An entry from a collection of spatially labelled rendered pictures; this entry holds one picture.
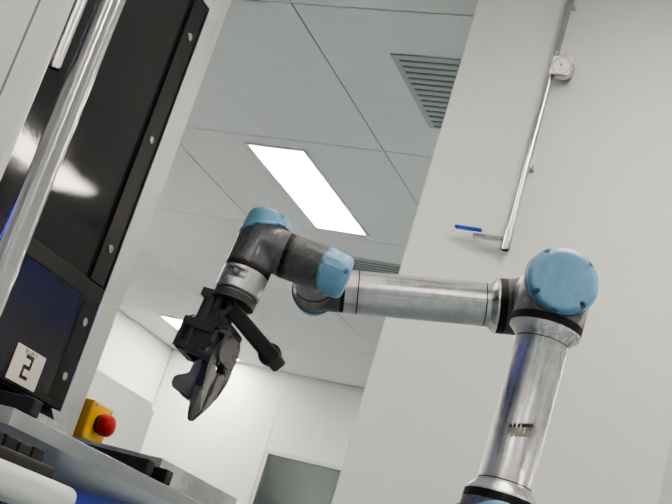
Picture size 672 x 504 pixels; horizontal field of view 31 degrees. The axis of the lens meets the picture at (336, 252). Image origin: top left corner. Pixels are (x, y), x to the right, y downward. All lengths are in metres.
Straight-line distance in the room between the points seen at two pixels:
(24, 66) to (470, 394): 2.43
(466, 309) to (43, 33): 1.15
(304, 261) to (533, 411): 0.43
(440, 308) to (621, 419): 1.28
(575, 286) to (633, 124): 1.70
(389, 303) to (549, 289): 0.29
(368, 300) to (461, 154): 1.64
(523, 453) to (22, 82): 1.08
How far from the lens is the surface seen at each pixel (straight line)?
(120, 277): 2.25
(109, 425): 2.24
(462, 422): 3.35
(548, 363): 1.94
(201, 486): 1.86
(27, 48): 1.09
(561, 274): 1.95
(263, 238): 1.96
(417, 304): 2.07
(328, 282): 1.95
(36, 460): 1.19
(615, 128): 3.61
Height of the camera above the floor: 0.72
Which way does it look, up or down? 18 degrees up
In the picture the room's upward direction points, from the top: 17 degrees clockwise
